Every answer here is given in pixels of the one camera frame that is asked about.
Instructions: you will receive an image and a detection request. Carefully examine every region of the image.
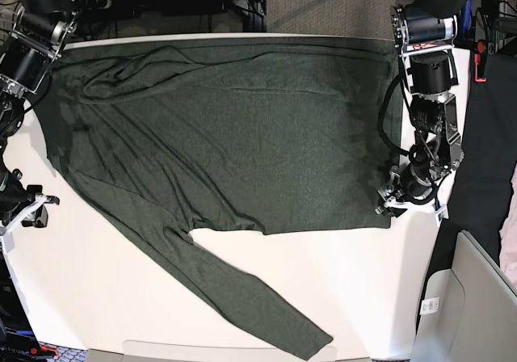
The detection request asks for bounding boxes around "black power strip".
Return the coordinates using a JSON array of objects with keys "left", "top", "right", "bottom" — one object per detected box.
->
[{"left": 83, "top": 0, "right": 112, "bottom": 11}]

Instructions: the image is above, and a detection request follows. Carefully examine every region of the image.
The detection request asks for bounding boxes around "grey plastic bin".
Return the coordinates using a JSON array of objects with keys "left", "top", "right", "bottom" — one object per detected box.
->
[{"left": 410, "top": 231, "right": 516, "bottom": 361}]

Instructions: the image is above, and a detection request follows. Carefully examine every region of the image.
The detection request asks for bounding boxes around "gripper body, image right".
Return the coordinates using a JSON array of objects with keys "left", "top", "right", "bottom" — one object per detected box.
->
[{"left": 375, "top": 164, "right": 438, "bottom": 217}]

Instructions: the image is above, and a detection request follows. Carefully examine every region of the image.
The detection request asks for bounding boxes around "dark grey cloth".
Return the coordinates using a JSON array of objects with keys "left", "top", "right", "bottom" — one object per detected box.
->
[{"left": 427, "top": 54, "right": 516, "bottom": 282}]

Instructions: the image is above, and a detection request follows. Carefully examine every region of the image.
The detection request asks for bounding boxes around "white barcode label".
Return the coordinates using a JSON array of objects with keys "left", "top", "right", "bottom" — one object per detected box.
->
[{"left": 419, "top": 297, "right": 439, "bottom": 316}]

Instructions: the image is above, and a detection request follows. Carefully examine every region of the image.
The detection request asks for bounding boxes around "gripper body, image left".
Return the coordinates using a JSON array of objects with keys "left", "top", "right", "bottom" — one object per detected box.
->
[{"left": 1, "top": 170, "right": 48, "bottom": 228}]

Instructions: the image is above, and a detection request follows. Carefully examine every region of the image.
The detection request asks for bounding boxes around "green long-sleeve T-shirt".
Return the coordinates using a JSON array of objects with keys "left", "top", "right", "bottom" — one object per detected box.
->
[{"left": 36, "top": 38, "right": 397, "bottom": 360}]

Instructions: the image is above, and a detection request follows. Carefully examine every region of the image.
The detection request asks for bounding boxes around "black box with red logo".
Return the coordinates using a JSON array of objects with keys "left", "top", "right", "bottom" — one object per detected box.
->
[{"left": 1, "top": 254, "right": 59, "bottom": 361}]

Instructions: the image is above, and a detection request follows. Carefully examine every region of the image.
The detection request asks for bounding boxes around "red clamp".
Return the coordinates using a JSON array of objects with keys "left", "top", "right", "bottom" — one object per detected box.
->
[{"left": 474, "top": 40, "right": 488, "bottom": 83}]

